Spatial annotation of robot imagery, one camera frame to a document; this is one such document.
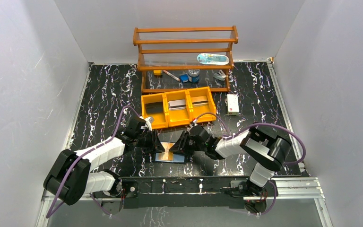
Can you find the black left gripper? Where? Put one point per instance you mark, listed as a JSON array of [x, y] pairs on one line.
[[154, 143]]

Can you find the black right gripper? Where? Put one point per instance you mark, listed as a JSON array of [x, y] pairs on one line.
[[181, 145]]

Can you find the black leather card holder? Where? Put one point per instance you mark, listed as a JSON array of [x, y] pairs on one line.
[[178, 159]]

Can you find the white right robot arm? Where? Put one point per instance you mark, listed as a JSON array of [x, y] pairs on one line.
[[268, 150]]

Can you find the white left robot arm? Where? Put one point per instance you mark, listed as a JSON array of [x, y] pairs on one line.
[[72, 176]]

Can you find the black cards stack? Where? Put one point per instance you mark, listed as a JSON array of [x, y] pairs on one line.
[[154, 108]]

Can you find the silver cards stack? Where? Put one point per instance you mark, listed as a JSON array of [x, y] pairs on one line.
[[177, 104]]

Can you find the middle yellow plastic bin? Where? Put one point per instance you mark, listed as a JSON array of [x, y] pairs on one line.
[[178, 117]]

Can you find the yellow plastic bin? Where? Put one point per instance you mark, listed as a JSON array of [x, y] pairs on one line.
[[178, 117], [161, 120], [198, 110]]

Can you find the left yellow plastic bin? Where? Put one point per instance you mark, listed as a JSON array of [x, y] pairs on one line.
[[161, 120]]

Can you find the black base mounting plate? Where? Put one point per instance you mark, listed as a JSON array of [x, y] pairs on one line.
[[209, 191]]

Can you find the right yellow plastic bin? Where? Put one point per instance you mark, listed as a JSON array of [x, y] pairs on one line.
[[198, 110]]

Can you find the red white marker pen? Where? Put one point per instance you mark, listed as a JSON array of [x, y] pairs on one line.
[[171, 75]]

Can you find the white small box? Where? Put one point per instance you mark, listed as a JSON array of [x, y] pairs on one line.
[[232, 104]]

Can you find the round tape tin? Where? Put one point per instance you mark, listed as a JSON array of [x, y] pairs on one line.
[[193, 76]]

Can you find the grey stapler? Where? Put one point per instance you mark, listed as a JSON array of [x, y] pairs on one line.
[[220, 75]]

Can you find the orange wooden shelf rack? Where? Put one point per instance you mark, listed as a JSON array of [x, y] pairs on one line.
[[177, 48]]

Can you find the blue blister pack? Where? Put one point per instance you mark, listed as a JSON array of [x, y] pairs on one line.
[[212, 59]]

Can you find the aluminium frame rail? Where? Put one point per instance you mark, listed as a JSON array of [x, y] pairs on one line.
[[288, 188]]

